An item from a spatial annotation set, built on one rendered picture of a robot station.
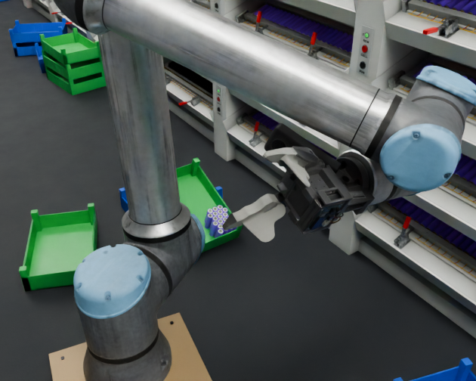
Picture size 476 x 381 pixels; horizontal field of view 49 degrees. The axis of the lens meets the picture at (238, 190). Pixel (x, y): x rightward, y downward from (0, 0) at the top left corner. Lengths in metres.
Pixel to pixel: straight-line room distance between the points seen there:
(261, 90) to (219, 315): 0.89
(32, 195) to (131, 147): 1.09
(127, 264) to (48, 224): 0.85
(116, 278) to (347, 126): 0.55
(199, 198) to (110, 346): 0.82
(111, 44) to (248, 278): 0.87
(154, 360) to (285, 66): 0.70
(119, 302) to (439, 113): 0.64
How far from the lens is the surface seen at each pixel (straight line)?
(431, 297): 1.60
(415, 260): 1.52
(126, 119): 1.01
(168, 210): 1.11
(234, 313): 1.50
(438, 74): 0.82
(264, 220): 0.76
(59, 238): 1.83
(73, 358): 1.29
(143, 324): 1.09
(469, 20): 1.28
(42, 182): 2.15
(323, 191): 0.72
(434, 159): 0.68
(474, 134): 1.30
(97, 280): 1.05
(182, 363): 1.22
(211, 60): 0.73
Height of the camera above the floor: 1.09
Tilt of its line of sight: 34 degrees down
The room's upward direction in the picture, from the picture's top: straight up
